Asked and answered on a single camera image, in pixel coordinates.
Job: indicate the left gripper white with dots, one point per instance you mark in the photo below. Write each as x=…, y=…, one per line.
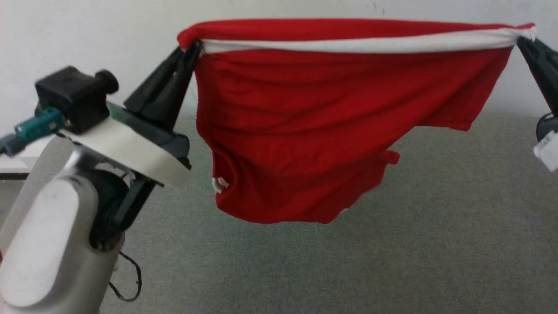
x=130, y=148

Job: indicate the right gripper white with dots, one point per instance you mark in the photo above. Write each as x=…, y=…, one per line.
x=549, y=144

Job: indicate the red and white sports garment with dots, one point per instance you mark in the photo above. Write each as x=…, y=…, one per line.
x=305, y=131

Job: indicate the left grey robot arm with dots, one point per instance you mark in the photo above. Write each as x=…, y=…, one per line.
x=48, y=240

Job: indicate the white baseboard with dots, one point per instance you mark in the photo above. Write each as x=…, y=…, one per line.
x=15, y=163

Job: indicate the black floor strip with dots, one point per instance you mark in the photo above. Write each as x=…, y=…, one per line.
x=13, y=176

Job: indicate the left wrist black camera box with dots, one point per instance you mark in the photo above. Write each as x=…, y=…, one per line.
x=74, y=98

